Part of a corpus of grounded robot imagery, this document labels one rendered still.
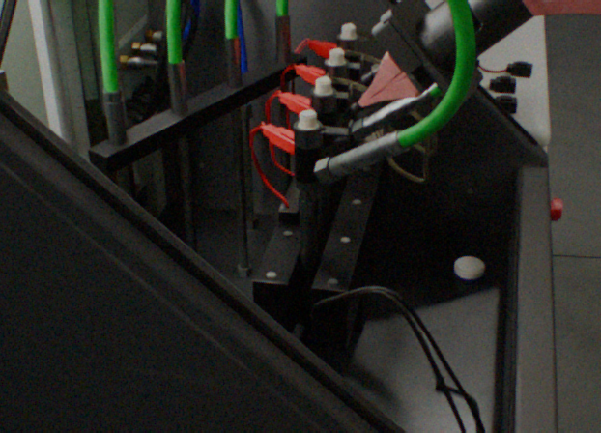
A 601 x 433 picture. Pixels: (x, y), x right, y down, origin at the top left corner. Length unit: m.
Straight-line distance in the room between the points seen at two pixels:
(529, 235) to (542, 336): 0.18
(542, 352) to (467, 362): 0.18
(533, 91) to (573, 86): 2.52
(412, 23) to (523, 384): 0.35
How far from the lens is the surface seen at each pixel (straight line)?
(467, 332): 1.11
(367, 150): 0.75
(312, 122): 0.87
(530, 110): 1.31
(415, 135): 0.72
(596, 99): 3.80
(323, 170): 0.78
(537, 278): 1.01
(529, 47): 1.53
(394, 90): 0.81
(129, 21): 1.17
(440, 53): 0.79
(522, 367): 0.89
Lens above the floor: 1.53
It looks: 32 degrees down
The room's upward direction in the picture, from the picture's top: 1 degrees counter-clockwise
